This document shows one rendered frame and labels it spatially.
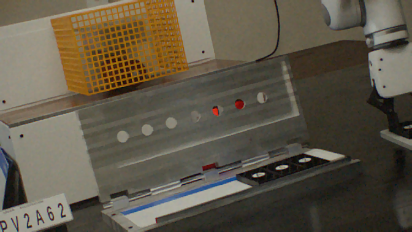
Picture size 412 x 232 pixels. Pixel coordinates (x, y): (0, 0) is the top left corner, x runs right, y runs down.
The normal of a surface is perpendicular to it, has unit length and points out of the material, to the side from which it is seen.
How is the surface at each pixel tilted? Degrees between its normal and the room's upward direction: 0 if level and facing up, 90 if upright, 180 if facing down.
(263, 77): 81
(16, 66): 90
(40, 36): 90
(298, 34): 90
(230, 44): 90
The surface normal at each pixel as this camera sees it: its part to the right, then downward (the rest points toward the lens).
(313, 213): -0.21, -0.96
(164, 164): 0.33, -0.07
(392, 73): 0.13, -0.07
